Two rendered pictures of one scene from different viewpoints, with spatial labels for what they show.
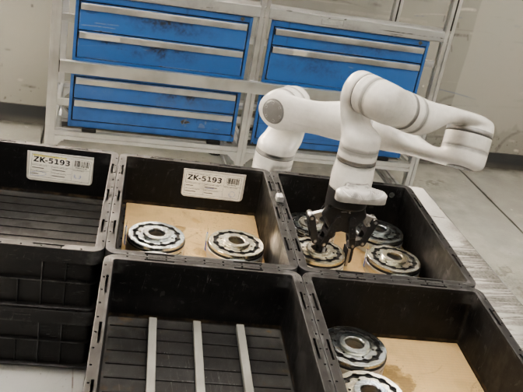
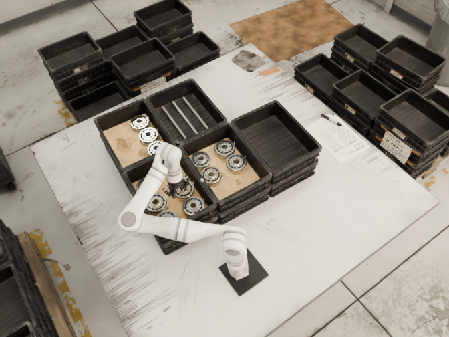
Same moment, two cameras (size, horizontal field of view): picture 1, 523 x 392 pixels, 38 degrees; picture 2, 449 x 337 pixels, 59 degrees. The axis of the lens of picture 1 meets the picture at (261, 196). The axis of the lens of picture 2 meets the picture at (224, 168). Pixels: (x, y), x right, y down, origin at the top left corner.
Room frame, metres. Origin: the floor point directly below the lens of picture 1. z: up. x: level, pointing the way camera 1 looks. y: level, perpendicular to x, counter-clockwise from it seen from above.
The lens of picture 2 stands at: (2.31, -0.26, 2.46)
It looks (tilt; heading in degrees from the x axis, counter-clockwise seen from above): 54 degrees down; 162
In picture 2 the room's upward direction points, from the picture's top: 3 degrees counter-clockwise
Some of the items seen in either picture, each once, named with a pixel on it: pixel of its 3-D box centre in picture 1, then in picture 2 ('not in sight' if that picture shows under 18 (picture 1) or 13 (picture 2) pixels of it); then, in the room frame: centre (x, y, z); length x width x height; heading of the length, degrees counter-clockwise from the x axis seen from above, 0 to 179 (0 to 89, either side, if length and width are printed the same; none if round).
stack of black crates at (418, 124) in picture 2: not in sight; (407, 138); (1.09, 1.45, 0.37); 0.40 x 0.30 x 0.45; 14
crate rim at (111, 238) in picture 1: (198, 210); (224, 160); (1.21, 0.10, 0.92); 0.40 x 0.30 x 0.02; 11
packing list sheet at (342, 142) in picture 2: not in sight; (337, 136); (1.13, 0.82, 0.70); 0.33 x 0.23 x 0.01; 14
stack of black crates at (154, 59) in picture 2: not in sight; (147, 80); (-0.14, -0.05, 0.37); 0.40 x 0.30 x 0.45; 104
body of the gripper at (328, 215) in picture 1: (345, 207); (175, 181); (1.26, -0.15, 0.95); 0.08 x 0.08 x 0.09
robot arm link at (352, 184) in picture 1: (356, 175); (171, 169); (1.24, -0.16, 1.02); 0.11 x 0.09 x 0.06; 15
